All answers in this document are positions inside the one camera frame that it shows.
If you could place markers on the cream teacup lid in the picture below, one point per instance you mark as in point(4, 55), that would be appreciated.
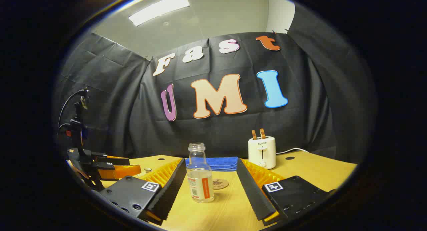
point(147, 169)

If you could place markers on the ceiling light panel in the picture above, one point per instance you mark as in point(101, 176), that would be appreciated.
point(159, 8)

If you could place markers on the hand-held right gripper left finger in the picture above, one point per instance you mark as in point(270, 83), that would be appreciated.
point(170, 191)

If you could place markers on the round brown coaster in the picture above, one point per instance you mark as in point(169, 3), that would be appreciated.
point(222, 184)

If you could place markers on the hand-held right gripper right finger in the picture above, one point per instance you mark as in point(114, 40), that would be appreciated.
point(255, 191)

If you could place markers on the black backdrop cloth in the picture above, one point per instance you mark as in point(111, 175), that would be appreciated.
point(133, 124)

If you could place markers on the white toaster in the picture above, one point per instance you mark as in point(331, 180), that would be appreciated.
point(262, 154)

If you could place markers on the toast bread slice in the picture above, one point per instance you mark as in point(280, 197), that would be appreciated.
point(254, 135)
point(262, 133)

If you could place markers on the folded blue towel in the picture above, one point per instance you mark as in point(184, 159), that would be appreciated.
point(220, 163)

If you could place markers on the clear glass water bottle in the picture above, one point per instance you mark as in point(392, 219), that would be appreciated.
point(200, 177)

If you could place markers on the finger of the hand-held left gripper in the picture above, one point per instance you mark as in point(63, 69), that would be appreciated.
point(123, 171)
point(111, 160)

